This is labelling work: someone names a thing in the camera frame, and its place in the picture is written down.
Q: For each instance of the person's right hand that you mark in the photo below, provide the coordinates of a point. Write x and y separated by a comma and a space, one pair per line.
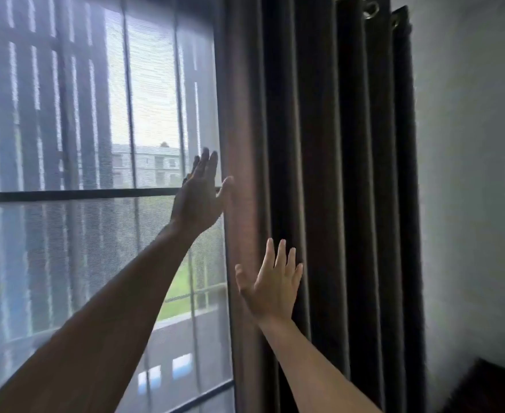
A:
274, 290

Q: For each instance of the person's left hand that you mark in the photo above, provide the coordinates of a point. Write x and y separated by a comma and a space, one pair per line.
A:
197, 204

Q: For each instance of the person's right thumb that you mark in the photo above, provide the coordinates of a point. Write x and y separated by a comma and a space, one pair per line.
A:
244, 279

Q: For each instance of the person's left middle finger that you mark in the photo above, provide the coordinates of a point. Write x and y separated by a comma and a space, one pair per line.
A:
203, 162

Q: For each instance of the person's right little finger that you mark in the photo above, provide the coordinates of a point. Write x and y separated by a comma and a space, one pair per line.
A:
297, 274

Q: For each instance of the person's right middle finger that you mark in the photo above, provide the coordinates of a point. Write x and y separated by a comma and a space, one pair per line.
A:
280, 257

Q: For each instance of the person's left thumb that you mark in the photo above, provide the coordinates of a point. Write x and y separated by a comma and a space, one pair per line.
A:
226, 192

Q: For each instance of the person's right forearm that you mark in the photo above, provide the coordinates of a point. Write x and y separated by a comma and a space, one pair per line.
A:
312, 369

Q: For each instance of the person's left forearm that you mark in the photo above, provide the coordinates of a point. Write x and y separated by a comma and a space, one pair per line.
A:
106, 326

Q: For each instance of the dark brown pleated curtain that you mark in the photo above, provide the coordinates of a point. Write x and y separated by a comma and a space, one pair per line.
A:
334, 189

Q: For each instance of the white sheer window screen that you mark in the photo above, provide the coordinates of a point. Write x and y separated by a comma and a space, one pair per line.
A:
85, 103

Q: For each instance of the dark wooden furniture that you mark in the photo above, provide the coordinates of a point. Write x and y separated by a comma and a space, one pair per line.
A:
491, 389

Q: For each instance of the metal curtain grommet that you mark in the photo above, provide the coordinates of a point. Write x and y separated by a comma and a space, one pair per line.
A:
395, 20
370, 8

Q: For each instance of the black window frame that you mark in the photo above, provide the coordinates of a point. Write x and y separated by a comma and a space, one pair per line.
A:
63, 195

